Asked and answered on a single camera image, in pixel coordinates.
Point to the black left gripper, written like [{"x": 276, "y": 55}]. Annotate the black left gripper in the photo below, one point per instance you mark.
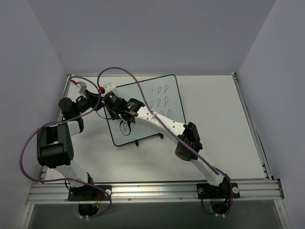
[{"x": 90, "y": 97}]

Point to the white whiteboard black frame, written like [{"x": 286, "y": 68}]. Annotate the white whiteboard black frame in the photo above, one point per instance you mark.
[{"x": 163, "y": 110}]

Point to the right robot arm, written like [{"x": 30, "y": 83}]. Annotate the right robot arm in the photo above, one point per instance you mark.
[{"x": 185, "y": 135}]

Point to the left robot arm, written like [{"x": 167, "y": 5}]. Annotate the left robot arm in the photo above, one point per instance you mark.
[{"x": 54, "y": 144}]

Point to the black whiteboard stand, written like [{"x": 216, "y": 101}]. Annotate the black whiteboard stand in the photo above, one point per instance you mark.
[{"x": 158, "y": 135}]

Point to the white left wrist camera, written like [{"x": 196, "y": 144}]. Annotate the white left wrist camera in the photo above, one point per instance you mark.
[{"x": 80, "y": 87}]

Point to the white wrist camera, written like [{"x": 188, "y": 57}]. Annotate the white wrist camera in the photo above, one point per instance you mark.
[
  {"x": 80, "y": 87},
  {"x": 110, "y": 87}
]

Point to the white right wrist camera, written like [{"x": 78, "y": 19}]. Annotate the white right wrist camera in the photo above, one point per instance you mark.
[{"x": 110, "y": 87}]

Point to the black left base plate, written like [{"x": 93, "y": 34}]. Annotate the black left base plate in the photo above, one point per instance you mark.
[{"x": 87, "y": 193}]

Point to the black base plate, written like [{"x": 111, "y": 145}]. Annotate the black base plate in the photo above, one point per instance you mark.
[
  {"x": 87, "y": 193},
  {"x": 207, "y": 191}
]

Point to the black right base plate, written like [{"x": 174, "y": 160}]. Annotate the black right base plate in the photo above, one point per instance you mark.
[{"x": 207, "y": 191}]

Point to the aluminium front rail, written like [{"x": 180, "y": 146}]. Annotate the aluminium front rail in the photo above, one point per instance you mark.
[{"x": 250, "y": 189}]

